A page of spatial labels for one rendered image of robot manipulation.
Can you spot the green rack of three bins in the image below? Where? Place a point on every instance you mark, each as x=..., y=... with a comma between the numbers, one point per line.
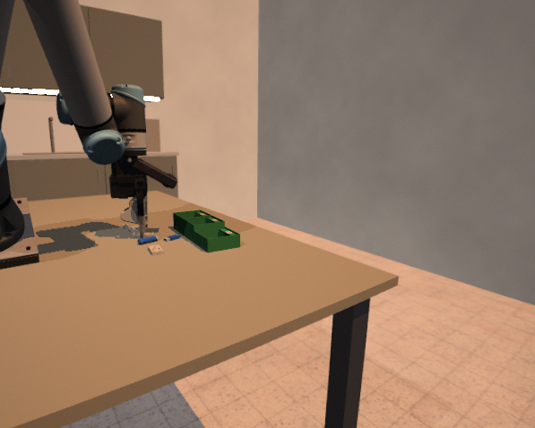
x=205, y=230

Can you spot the blue aa battery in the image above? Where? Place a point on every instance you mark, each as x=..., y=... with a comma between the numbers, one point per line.
x=147, y=240

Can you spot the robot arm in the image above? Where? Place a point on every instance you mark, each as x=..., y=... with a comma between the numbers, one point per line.
x=64, y=38

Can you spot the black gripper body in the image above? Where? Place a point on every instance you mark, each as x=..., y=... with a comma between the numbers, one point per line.
x=127, y=179

